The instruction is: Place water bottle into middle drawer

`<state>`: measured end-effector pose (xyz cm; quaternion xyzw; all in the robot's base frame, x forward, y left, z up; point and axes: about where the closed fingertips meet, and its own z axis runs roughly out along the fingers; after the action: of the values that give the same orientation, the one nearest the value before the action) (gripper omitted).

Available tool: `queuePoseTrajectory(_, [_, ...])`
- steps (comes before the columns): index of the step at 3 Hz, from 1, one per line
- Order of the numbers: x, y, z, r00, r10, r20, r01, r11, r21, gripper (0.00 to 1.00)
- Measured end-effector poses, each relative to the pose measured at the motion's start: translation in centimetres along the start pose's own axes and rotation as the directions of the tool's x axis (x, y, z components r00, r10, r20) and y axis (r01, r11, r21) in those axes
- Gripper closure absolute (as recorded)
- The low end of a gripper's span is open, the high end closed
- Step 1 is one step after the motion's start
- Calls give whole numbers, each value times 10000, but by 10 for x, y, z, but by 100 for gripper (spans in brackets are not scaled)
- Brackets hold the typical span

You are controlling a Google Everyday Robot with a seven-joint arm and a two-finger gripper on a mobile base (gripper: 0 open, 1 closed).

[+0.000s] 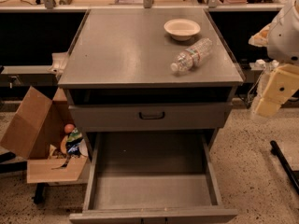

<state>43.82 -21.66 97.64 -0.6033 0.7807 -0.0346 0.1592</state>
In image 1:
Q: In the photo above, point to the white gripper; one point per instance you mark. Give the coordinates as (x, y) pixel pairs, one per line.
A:
(285, 37)

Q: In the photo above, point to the clear plastic water bottle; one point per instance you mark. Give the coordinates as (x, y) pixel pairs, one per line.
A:
(192, 56)

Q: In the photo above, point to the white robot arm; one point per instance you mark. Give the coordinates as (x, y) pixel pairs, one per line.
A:
(282, 44)

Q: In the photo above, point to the grey closed upper drawer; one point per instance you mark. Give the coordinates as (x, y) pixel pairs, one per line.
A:
(151, 117)

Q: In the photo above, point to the grey open lower drawer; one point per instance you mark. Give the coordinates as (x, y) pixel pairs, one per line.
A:
(152, 178)

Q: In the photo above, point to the grey metal drawer cabinet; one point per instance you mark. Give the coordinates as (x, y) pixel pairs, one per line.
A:
(122, 56)

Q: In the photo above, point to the black floor bar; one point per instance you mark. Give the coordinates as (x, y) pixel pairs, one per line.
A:
(293, 175)

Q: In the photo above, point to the white power strip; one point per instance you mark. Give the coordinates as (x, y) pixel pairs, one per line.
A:
(264, 64)

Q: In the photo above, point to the white paper bowl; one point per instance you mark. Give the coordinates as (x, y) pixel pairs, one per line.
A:
(182, 29)

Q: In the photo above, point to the blue green snack bag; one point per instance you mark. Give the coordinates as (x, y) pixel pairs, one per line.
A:
(72, 142)

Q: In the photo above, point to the orange ball in box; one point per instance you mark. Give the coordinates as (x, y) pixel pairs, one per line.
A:
(68, 128)

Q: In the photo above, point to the brown cardboard box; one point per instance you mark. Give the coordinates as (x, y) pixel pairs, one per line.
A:
(38, 125)

